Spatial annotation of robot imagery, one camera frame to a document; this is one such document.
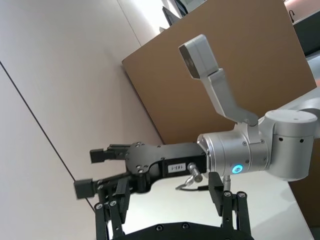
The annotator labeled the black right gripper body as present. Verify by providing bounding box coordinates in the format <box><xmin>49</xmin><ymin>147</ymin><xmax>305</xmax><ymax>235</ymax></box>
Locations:
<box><xmin>124</xmin><ymin>141</ymin><xmax>209</xmax><ymax>194</ymax></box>

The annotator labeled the dark monitor screen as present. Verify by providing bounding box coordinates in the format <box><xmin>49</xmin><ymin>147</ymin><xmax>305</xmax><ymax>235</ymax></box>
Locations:
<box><xmin>161</xmin><ymin>6</ymin><xmax>181</xmax><ymax>26</ymax></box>

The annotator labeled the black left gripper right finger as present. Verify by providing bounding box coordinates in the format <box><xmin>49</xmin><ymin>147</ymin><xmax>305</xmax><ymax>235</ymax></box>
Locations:
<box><xmin>208</xmin><ymin>171</ymin><xmax>252</xmax><ymax>240</ymax></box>

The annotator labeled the dark cable with silver plug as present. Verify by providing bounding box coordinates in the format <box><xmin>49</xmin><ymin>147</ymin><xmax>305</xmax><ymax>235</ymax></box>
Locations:
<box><xmin>175</xmin><ymin>161</ymin><xmax>210</xmax><ymax>191</ymax></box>

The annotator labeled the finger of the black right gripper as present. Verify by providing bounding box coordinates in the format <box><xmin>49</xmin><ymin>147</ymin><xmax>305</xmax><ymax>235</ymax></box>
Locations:
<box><xmin>73</xmin><ymin>171</ymin><xmax>137</xmax><ymax>200</ymax></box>
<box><xmin>89</xmin><ymin>143</ymin><xmax>131</xmax><ymax>165</ymax></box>

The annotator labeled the brown board panel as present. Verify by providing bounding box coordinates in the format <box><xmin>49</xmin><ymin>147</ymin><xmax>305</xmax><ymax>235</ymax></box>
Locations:
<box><xmin>121</xmin><ymin>0</ymin><xmax>318</xmax><ymax>151</ymax></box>

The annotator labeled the black cabinet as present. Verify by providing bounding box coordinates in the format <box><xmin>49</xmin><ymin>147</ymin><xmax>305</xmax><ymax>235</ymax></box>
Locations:
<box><xmin>293</xmin><ymin>18</ymin><xmax>320</xmax><ymax>57</ymax></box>

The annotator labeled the white table cloth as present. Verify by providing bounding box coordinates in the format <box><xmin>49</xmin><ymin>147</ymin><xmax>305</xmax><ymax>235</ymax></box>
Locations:
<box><xmin>119</xmin><ymin>172</ymin><xmax>315</xmax><ymax>240</ymax></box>

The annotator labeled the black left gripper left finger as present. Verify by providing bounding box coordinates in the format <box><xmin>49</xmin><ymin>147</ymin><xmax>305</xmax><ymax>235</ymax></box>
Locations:
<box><xmin>93</xmin><ymin>177</ymin><xmax>132</xmax><ymax>240</ymax></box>

